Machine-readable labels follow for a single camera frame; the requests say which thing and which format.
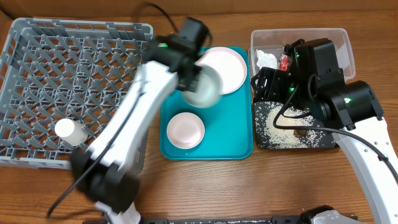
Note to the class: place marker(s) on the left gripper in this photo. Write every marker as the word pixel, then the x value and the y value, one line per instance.
pixel 193 87

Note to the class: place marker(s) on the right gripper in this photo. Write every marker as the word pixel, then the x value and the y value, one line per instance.
pixel 267 86

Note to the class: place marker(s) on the red snack wrapper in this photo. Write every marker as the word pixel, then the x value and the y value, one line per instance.
pixel 284 62

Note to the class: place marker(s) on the grey-green bowl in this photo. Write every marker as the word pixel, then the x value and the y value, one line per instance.
pixel 208 90

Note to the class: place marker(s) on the white tissue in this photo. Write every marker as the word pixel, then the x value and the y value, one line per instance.
pixel 266 60

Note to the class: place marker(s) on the rice and food leftovers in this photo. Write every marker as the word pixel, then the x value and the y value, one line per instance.
pixel 286 130

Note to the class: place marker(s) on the large white plate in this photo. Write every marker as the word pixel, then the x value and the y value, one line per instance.
pixel 230 66

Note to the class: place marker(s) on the small pink saucer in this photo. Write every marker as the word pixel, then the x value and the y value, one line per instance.
pixel 185 130

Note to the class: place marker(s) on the white cup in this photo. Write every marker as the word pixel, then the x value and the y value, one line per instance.
pixel 70 131

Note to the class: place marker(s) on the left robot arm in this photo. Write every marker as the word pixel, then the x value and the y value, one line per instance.
pixel 105 172

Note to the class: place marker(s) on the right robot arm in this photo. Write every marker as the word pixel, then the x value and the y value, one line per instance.
pixel 315 97

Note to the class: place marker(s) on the grey dishwasher rack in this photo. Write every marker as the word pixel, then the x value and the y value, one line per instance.
pixel 53 69

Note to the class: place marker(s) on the black tray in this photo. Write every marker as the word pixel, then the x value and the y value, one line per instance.
pixel 264 137

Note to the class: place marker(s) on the clear plastic bin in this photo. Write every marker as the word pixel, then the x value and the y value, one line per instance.
pixel 272 41

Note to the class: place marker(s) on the teal serving tray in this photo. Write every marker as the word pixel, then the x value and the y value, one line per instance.
pixel 228 127

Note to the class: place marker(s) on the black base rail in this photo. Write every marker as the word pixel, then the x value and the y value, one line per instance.
pixel 324 214

